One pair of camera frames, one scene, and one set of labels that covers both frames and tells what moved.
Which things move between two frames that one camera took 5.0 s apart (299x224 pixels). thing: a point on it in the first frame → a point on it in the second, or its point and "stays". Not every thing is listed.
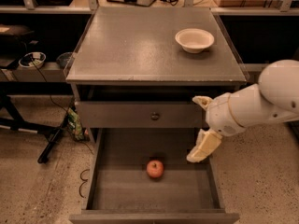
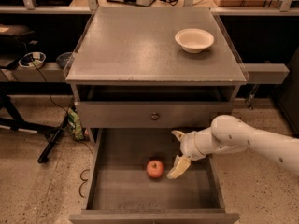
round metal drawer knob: x=155 y=116 stays
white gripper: x=220 y=115 → x=189 y=146
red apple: x=155 y=169 stays
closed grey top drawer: x=138 y=114 stays
